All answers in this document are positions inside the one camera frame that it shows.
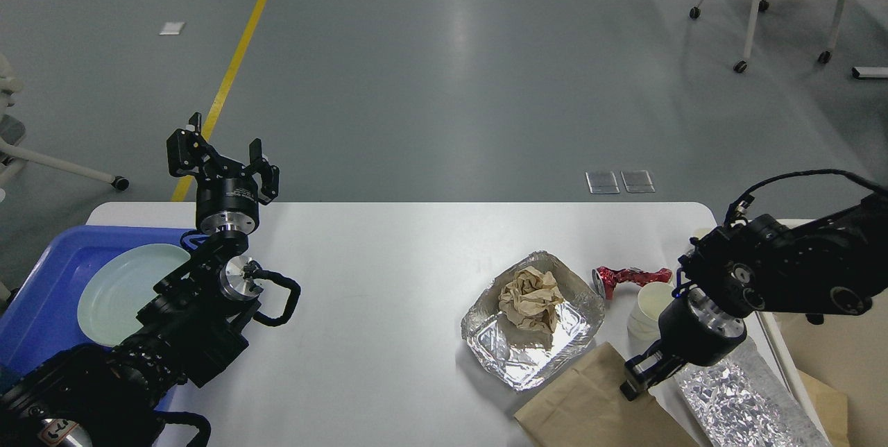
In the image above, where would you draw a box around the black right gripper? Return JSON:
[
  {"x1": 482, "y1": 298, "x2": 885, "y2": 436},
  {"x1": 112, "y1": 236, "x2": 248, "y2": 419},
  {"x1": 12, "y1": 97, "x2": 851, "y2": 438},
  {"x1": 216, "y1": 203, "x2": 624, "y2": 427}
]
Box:
[{"x1": 620, "y1": 289, "x2": 746, "y2": 400}]

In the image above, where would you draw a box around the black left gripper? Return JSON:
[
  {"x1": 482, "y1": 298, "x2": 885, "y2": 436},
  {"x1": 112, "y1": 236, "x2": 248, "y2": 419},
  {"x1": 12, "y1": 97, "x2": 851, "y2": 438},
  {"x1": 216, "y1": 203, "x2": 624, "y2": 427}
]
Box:
[{"x1": 167, "y1": 112, "x2": 280, "y2": 235}]

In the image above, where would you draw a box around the cream paper cup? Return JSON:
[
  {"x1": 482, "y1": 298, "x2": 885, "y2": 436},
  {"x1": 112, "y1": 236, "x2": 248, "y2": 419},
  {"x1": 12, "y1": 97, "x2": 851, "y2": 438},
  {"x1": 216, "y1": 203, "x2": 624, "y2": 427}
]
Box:
[
  {"x1": 678, "y1": 228, "x2": 713, "y2": 279},
  {"x1": 627, "y1": 282, "x2": 674, "y2": 342}
]

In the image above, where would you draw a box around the brown paper bag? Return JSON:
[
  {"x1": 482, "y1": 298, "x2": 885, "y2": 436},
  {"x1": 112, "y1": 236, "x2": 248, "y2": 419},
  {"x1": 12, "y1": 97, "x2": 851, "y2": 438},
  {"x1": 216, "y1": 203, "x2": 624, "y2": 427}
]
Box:
[{"x1": 514, "y1": 342, "x2": 698, "y2": 446}]

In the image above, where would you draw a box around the mint green plate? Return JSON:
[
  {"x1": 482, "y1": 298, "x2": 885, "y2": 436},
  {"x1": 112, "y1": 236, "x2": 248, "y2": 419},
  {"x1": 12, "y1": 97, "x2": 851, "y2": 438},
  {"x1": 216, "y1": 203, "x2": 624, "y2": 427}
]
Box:
[{"x1": 76, "y1": 244, "x2": 189, "y2": 348}]

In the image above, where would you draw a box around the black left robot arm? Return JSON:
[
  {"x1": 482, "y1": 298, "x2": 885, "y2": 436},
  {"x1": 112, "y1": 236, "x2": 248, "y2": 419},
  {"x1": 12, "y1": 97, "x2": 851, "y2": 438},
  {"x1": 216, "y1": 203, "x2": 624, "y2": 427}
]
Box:
[{"x1": 2, "y1": 113, "x2": 301, "y2": 446}]

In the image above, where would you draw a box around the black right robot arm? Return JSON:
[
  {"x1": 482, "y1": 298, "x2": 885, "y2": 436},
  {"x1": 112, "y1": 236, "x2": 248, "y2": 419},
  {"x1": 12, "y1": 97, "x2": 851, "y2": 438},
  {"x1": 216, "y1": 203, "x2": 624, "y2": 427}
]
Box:
[{"x1": 620, "y1": 169, "x2": 887, "y2": 400}]

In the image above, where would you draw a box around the crushed red can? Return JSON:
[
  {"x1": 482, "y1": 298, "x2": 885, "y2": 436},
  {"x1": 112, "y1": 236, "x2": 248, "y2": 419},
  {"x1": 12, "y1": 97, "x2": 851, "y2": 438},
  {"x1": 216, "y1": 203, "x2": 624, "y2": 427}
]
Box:
[{"x1": 593, "y1": 266, "x2": 674, "y2": 301}]

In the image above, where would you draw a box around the aluminium foil tray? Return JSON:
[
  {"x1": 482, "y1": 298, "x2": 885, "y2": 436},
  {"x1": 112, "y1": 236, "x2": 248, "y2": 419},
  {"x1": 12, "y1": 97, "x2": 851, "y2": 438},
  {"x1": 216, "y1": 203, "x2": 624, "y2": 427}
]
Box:
[{"x1": 461, "y1": 251, "x2": 606, "y2": 392}]

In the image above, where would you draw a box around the crumpled brown paper ball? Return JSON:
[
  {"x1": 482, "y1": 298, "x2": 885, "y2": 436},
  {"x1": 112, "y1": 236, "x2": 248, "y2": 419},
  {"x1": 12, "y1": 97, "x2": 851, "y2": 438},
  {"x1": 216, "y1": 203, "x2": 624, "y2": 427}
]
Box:
[{"x1": 497, "y1": 267, "x2": 565, "y2": 335}]

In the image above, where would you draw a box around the white floor marker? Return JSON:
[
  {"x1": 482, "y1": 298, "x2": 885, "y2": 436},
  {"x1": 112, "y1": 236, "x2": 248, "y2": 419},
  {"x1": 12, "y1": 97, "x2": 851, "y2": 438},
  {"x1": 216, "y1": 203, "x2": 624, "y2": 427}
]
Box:
[{"x1": 158, "y1": 22, "x2": 186, "y2": 36}]

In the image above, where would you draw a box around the metal floor plate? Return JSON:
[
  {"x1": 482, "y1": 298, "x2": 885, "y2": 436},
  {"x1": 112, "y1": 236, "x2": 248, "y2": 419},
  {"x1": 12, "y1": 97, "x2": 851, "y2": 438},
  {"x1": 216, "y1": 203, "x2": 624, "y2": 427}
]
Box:
[
  {"x1": 620, "y1": 171, "x2": 656, "y2": 194},
  {"x1": 586, "y1": 171, "x2": 621, "y2": 195}
]

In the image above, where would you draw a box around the beige plastic bin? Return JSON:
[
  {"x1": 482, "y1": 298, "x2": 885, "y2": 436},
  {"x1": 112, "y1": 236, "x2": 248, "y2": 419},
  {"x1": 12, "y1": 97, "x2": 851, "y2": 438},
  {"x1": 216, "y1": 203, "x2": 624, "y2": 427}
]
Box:
[{"x1": 753, "y1": 219, "x2": 888, "y2": 447}]

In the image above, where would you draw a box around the white chair left background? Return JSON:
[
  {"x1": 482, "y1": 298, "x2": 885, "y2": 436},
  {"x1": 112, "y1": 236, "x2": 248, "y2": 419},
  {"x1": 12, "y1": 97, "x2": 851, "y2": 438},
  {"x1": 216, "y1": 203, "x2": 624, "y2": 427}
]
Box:
[{"x1": 1, "y1": 54, "x2": 130, "y2": 192}]

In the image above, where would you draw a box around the blue plastic tray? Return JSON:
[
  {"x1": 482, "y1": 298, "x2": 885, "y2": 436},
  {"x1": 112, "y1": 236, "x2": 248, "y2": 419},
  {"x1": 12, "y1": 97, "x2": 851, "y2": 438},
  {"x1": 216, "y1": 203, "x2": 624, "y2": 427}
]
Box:
[{"x1": 2, "y1": 226, "x2": 182, "y2": 392}]

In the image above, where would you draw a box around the white bar on floor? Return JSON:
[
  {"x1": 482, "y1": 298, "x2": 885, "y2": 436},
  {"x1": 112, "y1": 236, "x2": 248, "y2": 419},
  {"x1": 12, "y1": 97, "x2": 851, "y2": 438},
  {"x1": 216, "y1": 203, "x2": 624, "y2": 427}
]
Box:
[{"x1": 852, "y1": 65, "x2": 888, "y2": 80}]

